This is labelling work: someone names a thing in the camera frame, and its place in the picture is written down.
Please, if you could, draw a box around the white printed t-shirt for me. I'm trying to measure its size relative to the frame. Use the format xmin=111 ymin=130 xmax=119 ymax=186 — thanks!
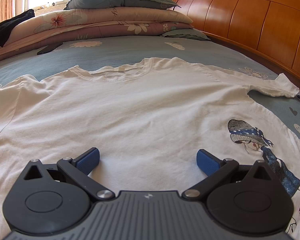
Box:
xmin=0 ymin=57 xmax=300 ymax=239

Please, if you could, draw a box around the blue-green floral bed sheet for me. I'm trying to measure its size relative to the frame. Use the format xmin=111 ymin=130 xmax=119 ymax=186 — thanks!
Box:
xmin=0 ymin=36 xmax=277 ymax=86

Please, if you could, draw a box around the wooden headboard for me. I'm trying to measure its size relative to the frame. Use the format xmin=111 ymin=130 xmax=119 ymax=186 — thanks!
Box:
xmin=174 ymin=0 xmax=300 ymax=87

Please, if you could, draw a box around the blue-green lower pillow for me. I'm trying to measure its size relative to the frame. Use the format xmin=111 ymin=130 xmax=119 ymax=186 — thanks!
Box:
xmin=161 ymin=29 xmax=210 ymax=41

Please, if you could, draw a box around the pink floral folded quilt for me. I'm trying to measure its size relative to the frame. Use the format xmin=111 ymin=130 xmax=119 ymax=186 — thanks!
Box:
xmin=0 ymin=7 xmax=193 ymax=61

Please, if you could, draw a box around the black garment on quilt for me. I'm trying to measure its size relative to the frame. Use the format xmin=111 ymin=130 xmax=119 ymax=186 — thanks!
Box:
xmin=0 ymin=9 xmax=35 ymax=47

